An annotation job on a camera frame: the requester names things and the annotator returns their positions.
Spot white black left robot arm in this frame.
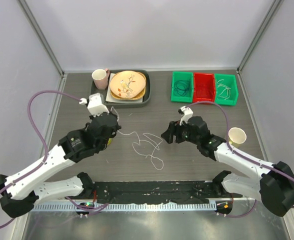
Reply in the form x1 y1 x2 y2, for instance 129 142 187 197
0 112 121 218

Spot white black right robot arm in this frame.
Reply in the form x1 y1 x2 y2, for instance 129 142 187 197
161 116 294 217

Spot pink mug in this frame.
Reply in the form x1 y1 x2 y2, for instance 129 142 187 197
91 68 110 90

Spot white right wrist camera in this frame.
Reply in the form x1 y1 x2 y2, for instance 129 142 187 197
178 106 194 126

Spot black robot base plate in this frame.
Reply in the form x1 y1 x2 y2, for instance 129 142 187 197
93 179 228 204

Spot left green bin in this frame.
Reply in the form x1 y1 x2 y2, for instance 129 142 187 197
170 71 194 103

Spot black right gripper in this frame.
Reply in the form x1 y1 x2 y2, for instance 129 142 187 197
161 118 200 145

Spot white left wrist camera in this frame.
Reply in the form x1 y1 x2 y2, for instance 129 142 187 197
79 93 110 117

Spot red cable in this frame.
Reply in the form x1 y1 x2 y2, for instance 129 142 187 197
196 82 215 98
195 83 214 100

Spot slotted cable duct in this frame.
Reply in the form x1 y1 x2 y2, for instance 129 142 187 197
32 201 217 212

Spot green bin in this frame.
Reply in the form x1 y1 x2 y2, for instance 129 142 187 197
214 73 239 106
170 71 194 103

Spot red bin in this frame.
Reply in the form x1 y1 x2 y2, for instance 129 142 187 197
192 72 216 103

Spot orange bird pattern plate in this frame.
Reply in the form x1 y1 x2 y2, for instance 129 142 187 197
109 70 147 100

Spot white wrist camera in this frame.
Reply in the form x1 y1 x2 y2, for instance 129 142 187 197
79 93 110 117
178 106 194 126

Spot white square plate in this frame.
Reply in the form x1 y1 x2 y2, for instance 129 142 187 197
104 72 149 103

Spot right green bin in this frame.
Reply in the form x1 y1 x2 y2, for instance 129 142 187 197
214 73 239 106

